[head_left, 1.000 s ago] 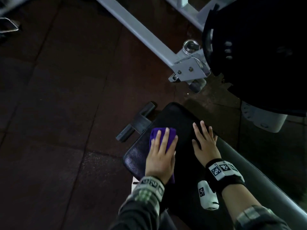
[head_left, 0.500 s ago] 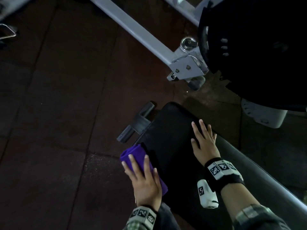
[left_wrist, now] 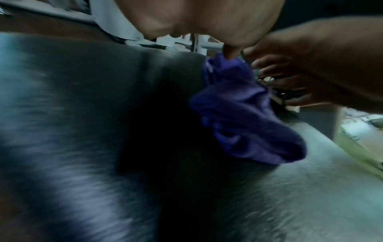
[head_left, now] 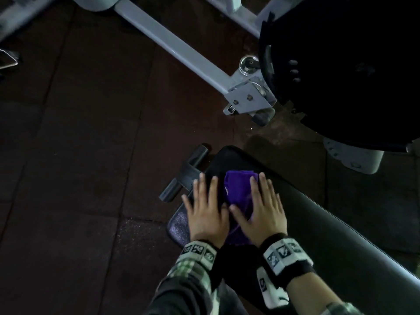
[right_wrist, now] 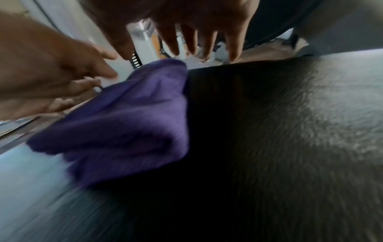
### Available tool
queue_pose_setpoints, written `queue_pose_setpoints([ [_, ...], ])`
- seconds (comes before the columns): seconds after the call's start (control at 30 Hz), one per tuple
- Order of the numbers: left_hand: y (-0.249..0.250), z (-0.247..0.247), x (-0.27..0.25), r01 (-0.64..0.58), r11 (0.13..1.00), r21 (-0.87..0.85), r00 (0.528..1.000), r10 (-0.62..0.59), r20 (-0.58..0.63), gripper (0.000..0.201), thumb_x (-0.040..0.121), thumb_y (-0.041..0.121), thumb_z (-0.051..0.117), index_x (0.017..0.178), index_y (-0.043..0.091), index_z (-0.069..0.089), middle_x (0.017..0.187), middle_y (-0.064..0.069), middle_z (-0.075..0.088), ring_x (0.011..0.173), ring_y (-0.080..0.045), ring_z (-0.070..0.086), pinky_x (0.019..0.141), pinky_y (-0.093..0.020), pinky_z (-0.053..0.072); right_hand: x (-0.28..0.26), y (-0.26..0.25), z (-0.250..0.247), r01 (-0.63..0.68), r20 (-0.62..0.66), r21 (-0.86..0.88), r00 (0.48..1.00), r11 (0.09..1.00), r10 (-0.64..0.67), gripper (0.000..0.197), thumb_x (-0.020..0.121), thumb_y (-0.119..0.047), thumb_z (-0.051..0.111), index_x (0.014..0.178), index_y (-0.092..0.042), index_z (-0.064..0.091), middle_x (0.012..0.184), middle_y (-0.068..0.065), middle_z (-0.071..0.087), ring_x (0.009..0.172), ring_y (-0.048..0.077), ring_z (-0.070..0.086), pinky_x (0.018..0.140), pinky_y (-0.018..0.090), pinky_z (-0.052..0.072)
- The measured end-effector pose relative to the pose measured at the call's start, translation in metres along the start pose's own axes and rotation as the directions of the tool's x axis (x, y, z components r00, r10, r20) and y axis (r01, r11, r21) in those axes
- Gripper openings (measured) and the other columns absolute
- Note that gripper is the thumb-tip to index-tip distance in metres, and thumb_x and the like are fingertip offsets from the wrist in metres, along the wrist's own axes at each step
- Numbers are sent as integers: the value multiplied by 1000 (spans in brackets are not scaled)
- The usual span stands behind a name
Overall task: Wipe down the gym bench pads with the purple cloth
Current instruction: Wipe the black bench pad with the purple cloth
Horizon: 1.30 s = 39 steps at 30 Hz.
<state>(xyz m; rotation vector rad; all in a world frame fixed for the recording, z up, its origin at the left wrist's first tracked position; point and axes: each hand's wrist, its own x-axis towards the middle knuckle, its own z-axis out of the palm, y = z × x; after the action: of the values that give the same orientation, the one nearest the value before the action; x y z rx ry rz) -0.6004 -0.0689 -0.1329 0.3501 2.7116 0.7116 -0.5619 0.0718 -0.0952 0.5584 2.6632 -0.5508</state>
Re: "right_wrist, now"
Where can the person's left hand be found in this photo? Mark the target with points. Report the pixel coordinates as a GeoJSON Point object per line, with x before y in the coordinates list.
{"type": "Point", "coordinates": [36, 71]}

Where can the purple cleaning cloth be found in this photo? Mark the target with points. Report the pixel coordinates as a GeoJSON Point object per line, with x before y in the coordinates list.
{"type": "Point", "coordinates": [119, 130]}

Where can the person's right hand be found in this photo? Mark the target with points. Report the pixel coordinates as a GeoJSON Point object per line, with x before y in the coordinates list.
{"type": "Point", "coordinates": [194, 14]}

